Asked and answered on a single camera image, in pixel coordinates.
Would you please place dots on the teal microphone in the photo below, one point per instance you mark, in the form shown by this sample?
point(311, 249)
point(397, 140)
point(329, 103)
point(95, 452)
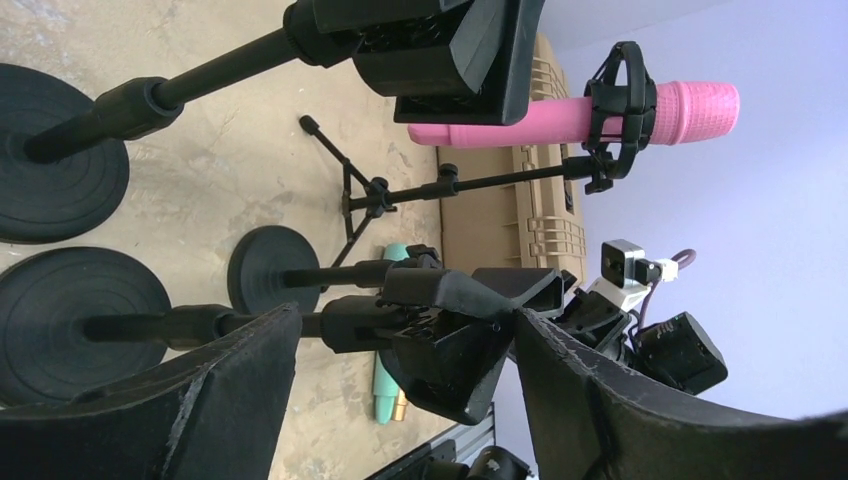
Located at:
point(385, 389)

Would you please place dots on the gold microphone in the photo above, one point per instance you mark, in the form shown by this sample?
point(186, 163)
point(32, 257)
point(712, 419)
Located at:
point(400, 407)

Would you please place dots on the black mounting base rail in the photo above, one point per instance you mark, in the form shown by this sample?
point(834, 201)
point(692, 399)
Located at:
point(460, 452)

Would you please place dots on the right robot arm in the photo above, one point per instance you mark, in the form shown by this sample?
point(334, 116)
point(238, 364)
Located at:
point(677, 352)

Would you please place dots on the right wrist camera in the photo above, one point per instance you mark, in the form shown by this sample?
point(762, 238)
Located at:
point(627, 276)

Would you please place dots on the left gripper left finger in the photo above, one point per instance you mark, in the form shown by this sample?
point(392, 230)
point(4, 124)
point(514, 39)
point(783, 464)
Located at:
point(213, 413)

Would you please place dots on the shock mount round-base stand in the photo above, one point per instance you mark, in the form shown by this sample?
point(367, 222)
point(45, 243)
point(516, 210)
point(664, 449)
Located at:
point(273, 265)

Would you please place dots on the pink microphone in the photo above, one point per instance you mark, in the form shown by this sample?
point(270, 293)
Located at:
point(686, 112)

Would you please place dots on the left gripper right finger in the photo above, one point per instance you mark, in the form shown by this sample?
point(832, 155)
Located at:
point(592, 418)

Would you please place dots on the tan hard case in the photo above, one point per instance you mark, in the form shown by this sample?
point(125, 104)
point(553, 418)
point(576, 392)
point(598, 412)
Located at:
point(532, 224)

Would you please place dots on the clip round-base stand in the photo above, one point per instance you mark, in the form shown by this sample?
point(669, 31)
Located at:
point(64, 162)
point(80, 318)

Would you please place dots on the black tripod shock-mount stand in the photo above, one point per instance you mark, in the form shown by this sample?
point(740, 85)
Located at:
point(622, 118)

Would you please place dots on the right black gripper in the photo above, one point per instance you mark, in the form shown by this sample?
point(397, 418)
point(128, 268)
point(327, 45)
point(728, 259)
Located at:
point(597, 317)

